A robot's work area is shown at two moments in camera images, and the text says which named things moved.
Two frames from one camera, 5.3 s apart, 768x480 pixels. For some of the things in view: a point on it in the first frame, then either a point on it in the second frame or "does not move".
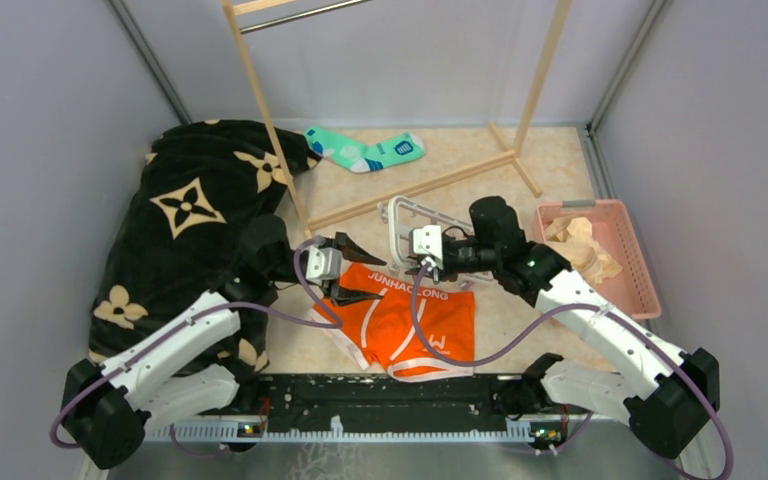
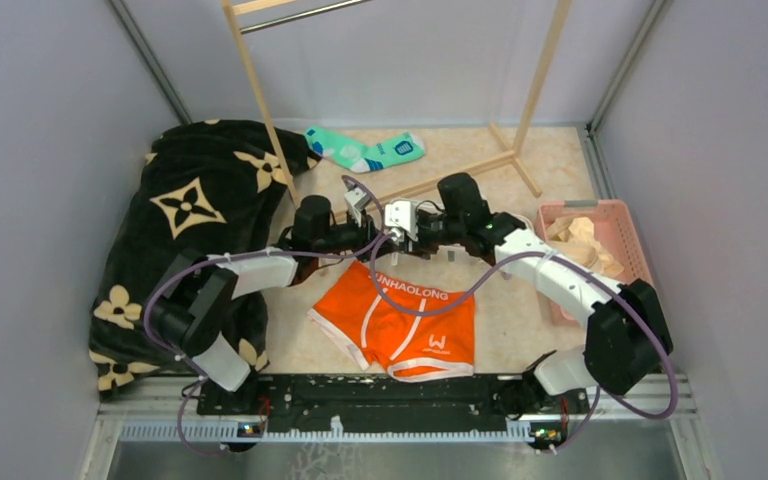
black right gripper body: x=468 y=255 -> x=436 y=230
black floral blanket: x=202 y=187 does not move
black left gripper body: x=326 y=285 -> x=344 y=237
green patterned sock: x=360 y=158 does not move
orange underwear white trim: x=419 y=334 does not move
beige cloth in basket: x=577 y=239 does not move
